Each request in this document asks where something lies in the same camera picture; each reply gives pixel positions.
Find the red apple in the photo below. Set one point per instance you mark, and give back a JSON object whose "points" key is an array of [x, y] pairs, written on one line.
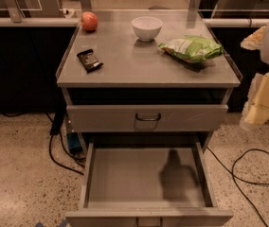
{"points": [[89, 21]]}

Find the black rxbar chocolate bar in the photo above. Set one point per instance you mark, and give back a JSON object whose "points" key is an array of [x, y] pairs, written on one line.
{"points": [[89, 60]]}

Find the grey metal drawer cabinet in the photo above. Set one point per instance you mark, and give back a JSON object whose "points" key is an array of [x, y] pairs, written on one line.
{"points": [[139, 73]]}

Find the closed top grey drawer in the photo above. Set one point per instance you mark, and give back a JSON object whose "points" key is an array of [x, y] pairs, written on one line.
{"points": [[129, 118]]}

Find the green chip bag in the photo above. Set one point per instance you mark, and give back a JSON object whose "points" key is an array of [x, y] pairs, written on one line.
{"points": [[192, 49]]}

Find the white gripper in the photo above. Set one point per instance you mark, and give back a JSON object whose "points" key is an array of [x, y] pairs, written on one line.
{"points": [[256, 112]]}

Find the white horizontal rail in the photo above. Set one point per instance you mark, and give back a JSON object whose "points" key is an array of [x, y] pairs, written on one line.
{"points": [[65, 22]]}

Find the open middle grey drawer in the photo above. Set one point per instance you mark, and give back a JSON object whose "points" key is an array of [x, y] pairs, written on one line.
{"points": [[157, 186]]}

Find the white ceramic bowl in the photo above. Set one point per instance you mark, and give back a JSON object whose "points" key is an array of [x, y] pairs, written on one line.
{"points": [[146, 28]]}

